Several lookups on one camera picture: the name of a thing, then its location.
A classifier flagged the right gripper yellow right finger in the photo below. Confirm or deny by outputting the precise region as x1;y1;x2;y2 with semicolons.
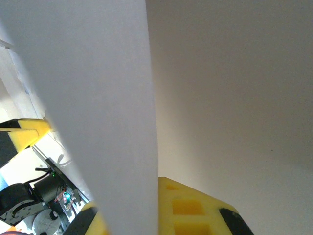
158;176;255;235

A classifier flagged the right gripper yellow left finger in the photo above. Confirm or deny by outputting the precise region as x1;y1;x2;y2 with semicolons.
66;200;109;235

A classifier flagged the white paper sheet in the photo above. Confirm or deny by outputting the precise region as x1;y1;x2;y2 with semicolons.
0;0;160;235

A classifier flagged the black controller board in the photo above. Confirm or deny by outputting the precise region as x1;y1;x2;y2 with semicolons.
55;186;82;214

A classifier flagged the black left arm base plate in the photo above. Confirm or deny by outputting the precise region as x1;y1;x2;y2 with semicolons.
32;145;83;198

